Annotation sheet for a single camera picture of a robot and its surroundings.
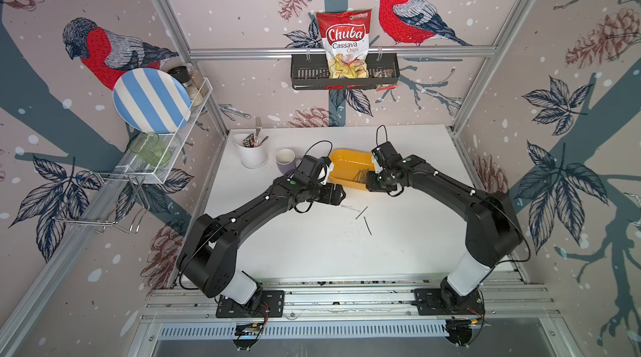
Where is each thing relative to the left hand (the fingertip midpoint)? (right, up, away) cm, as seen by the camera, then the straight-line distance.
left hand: (339, 188), depth 84 cm
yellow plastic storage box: (+6, +5, +24) cm, 25 cm away
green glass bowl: (-55, +15, -15) cm, 59 cm away
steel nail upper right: (+11, -15, +6) cm, 19 cm away
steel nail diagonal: (+9, -11, +9) cm, 16 cm away
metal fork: (-35, +26, +23) cm, 49 cm away
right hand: (+11, +1, +6) cm, 13 cm away
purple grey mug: (-21, +9, +13) cm, 26 cm away
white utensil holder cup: (-36, +13, +19) cm, 43 cm away
